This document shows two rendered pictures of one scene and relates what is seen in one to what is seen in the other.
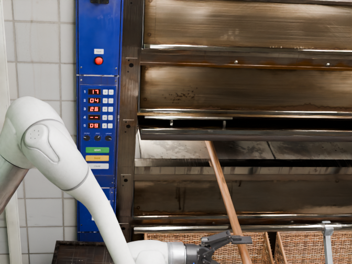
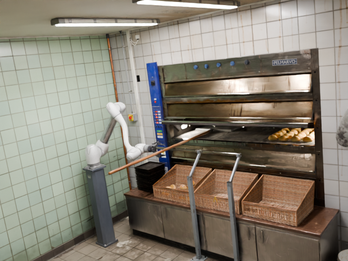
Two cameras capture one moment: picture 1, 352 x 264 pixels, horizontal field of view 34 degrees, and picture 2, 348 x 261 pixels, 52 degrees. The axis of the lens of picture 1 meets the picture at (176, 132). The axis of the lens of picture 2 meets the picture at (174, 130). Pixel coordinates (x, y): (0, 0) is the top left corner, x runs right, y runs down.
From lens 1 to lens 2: 3.47 m
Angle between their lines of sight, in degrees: 50
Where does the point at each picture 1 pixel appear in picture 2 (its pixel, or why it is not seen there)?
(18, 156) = not seen: hidden behind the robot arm
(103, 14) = (154, 88)
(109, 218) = (124, 128)
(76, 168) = (114, 112)
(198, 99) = (181, 114)
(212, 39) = (180, 93)
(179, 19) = (173, 88)
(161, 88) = (172, 111)
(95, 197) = (120, 121)
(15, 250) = not seen: hidden behind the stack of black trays
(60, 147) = (110, 106)
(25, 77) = (143, 108)
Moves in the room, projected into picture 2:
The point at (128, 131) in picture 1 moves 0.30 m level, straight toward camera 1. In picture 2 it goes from (167, 126) to (149, 131)
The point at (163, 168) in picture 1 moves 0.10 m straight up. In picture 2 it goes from (177, 139) to (177, 131)
